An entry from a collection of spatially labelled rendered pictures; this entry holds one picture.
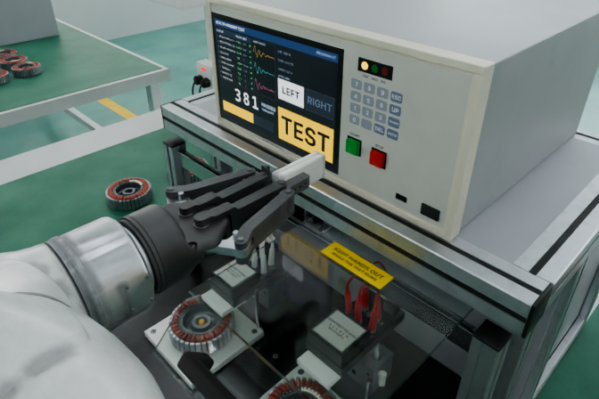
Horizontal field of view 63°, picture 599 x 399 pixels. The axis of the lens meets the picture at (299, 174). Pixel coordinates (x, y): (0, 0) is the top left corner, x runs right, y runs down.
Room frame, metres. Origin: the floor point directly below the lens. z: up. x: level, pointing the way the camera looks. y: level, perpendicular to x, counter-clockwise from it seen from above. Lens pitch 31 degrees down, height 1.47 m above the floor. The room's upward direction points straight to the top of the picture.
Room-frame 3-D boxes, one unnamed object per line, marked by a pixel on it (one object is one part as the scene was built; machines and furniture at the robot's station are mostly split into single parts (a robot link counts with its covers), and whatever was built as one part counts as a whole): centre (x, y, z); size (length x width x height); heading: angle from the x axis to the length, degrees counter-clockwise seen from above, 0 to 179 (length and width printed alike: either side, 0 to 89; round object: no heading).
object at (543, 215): (0.73, -0.14, 1.09); 0.68 x 0.44 x 0.05; 45
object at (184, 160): (0.58, 0.01, 1.03); 0.62 x 0.01 x 0.03; 45
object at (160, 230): (0.36, 0.11, 1.18); 0.09 x 0.08 x 0.07; 134
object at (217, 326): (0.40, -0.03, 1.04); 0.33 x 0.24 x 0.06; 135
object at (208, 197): (0.42, 0.07, 1.18); 0.11 x 0.01 x 0.04; 136
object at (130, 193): (1.05, 0.44, 0.77); 0.11 x 0.11 x 0.04
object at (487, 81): (0.72, -0.16, 1.22); 0.44 x 0.39 x 0.20; 45
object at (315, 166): (0.47, 0.00, 1.18); 0.07 x 0.01 x 0.03; 134
